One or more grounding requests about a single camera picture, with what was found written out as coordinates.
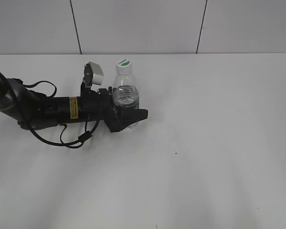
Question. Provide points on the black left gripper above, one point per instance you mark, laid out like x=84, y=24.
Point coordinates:
x=98, y=106

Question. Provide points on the clear Cestbon water bottle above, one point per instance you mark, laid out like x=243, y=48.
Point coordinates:
x=124, y=91

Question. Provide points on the white green bottle cap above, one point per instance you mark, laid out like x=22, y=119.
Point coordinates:
x=124, y=67

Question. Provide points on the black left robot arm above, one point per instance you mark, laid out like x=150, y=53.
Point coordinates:
x=21, y=103

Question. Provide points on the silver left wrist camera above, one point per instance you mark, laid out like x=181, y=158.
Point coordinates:
x=93, y=75

